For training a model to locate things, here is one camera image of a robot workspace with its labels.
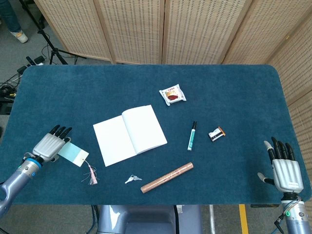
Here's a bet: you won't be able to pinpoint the standing person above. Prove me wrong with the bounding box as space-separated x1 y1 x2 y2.
0 0 29 44

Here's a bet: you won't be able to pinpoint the black power adapter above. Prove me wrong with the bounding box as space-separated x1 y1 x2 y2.
25 55 46 67

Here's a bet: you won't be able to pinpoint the open white lined notebook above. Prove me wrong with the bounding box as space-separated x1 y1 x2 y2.
93 104 168 168

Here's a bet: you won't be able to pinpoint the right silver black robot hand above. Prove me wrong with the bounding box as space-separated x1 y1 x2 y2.
257 136 305 195

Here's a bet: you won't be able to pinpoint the brown wooden cylinder red letters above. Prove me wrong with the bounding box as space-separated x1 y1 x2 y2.
140 162 195 194

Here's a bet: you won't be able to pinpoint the blue bookmark with pink tassel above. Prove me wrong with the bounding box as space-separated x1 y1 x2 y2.
58 141 99 185

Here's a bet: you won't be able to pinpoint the grey blue robot torso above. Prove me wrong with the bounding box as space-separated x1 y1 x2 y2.
97 204 203 234

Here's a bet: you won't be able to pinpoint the green white marker pen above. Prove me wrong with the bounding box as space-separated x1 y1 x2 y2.
187 121 198 152

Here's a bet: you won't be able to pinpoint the white snack packet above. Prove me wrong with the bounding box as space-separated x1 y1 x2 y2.
159 84 188 106

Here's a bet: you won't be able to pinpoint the black tripod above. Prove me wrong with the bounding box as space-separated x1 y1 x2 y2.
21 0 86 65

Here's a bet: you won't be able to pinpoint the teal velvet table cloth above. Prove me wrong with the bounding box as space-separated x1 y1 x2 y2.
0 64 312 206

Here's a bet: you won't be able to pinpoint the woven wooden screen panel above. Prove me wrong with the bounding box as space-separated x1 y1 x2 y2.
162 0 252 65
220 0 312 65
94 0 164 65
265 14 312 105
287 90 312 220
34 0 114 64

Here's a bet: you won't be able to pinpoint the silver keys on ring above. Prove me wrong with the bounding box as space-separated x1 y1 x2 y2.
124 175 143 184

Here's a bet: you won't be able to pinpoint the bundle of floor cables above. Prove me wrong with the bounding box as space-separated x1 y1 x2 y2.
0 73 21 115

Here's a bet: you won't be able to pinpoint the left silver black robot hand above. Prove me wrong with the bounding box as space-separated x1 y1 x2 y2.
32 124 73 163

